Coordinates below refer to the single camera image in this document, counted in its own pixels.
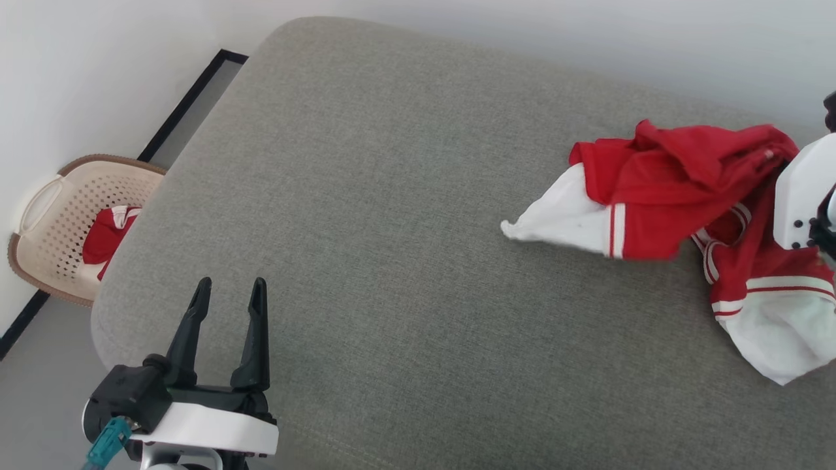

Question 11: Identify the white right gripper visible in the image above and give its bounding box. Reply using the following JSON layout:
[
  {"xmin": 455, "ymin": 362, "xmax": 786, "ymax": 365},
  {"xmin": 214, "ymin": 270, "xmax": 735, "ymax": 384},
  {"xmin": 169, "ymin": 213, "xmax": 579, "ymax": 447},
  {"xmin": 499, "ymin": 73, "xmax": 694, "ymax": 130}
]
[{"xmin": 773, "ymin": 133, "xmax": 836, "ymax": 251}]

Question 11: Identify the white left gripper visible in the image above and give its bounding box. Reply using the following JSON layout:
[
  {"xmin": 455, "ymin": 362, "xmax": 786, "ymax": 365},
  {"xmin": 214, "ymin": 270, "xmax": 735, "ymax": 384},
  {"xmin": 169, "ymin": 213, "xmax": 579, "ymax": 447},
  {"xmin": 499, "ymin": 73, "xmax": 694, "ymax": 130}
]
[{"xmin": 129, "ymin": 277, "xmax": 280, "ymax": 457}]

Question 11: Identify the red and white sports shirt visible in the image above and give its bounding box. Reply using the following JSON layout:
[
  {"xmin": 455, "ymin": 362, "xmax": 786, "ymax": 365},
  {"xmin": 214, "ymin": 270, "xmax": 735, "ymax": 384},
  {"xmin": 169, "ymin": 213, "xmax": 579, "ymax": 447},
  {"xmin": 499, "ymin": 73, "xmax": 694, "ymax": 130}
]
[{"xmin": 500, "ymin": 119, "xmax": 836, "ymax": 386}]

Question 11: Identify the red garment with white stripes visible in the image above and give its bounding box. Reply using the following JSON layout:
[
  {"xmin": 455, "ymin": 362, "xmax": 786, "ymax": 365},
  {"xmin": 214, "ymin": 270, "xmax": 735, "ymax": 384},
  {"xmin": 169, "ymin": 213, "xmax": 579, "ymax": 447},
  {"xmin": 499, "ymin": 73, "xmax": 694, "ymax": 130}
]
[{"xmin": 82, "ymin": 205, "xmax": 142, "ymax": 282}]

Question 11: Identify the beige perforated laundry basket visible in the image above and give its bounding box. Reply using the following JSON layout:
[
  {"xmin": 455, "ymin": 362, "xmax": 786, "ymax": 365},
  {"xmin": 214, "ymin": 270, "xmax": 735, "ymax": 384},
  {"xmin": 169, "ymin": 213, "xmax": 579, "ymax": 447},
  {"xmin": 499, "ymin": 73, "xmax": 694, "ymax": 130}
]
[{"xmin": 7, "ymin": 154, "xmax": 168, "ymax": 308}]

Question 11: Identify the grey fabric sofa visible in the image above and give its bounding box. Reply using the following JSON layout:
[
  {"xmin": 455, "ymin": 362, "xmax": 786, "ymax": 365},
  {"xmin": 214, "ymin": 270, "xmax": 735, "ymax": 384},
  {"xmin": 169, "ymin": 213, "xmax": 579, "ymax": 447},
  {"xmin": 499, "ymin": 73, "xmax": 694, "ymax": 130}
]
[{"xmin": 91, "ymin": 16, "xmax": 836, "ymax": 470}]

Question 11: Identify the black skirting strip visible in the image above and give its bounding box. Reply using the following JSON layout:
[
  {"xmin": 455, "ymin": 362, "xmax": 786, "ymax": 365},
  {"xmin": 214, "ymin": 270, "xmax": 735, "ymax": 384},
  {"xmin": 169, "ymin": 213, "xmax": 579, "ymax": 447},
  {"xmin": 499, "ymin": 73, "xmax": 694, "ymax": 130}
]
[{"xmin": 0, "ymin": 48, "xmax": 249, "ymax": 361}]

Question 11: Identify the teal cable connector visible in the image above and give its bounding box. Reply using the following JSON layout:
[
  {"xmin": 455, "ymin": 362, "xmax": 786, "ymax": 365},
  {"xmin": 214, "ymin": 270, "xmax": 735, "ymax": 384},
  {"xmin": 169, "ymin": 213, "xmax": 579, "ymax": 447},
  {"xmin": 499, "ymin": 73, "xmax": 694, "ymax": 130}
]
[{"xmin": 81, "ymin": 416, "xmax": 133, "ymax": 470}]

